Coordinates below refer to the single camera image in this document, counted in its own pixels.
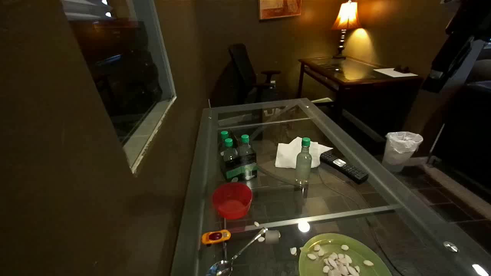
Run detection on white framed window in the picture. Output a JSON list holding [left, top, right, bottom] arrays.
[[61, 0, 179, 175]]

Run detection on green plate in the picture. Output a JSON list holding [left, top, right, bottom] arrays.
[[298, 232, 394, 276]]

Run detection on metal spoon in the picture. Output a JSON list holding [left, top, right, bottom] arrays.
[[206, 227, 271, 276]]

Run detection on black office chair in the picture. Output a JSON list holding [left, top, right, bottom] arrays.
[[228, 43, 283, 105]]

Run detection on red plastic cup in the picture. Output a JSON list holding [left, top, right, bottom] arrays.
[[212, 183, 255, 223]]

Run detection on clear bottle with green cap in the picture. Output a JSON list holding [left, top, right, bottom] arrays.
[[295, 137, 314, 194]]

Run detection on white paper sheet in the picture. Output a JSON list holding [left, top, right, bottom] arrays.
[[374, 66, 420, 80]]

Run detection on table lamp with shade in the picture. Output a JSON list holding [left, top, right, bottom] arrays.
[[332, 0, 361, 60]]

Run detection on white lined trash bin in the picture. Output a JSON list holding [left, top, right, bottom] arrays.
[[383, 131, 426, 175]]

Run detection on white paper napkin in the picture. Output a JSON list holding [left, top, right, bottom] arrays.
[[274, 135, 335, 171]]

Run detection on green capped bottle in pack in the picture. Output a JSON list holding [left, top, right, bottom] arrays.
[[239, 134, 259, 174], [219, 129, 232, 154], [222, 137, 240, 175]]

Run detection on framed wall picture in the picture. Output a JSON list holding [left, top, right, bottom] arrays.
[[259, 0, 305, 22]]

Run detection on pile of white pieces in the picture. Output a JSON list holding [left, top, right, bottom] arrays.
[[321, 252, 361, 276]]

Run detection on black remote control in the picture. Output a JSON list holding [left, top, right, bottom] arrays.
[[320, 151, 371, 184]]

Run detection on dark green bottle box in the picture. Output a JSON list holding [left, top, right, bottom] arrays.
[[220, 151, 260, 184]]

